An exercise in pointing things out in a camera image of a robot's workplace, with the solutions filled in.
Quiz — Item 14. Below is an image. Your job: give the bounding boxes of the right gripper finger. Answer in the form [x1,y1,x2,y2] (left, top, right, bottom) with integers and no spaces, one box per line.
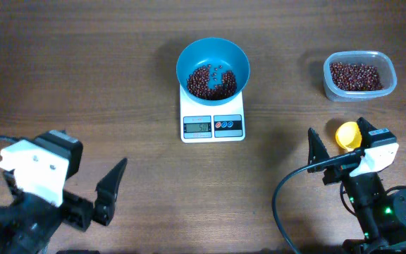
[307,128,330,173]
[356,117,376,148]

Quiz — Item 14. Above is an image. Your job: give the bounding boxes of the yellow measuring scoop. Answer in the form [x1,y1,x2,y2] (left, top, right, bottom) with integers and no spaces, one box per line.
[335,121,362,152]

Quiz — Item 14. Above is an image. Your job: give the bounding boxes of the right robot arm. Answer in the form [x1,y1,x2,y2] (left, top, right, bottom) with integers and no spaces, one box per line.
[308,118,406,253]

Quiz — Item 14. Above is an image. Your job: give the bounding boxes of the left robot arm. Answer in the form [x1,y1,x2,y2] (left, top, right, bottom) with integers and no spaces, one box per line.
[0,130,128,253]

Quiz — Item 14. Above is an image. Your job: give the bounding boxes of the white digital kitchen scale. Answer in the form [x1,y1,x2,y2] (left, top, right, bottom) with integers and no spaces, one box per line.
[180,87,246,143]

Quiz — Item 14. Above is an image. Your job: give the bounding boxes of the blue plastic bowl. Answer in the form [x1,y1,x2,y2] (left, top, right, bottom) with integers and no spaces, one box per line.
[176,37,250,105]

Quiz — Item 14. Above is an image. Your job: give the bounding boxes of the red beans in bowl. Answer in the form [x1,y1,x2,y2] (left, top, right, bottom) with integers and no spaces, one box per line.
[186,64,237,100]

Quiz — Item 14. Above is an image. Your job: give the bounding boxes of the clear plastic container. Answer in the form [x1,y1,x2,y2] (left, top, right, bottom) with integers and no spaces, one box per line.
[323,51,398,102]

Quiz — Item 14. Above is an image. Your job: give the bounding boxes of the right black cable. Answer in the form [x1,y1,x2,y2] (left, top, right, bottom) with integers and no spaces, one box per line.
[271,147,366,254]

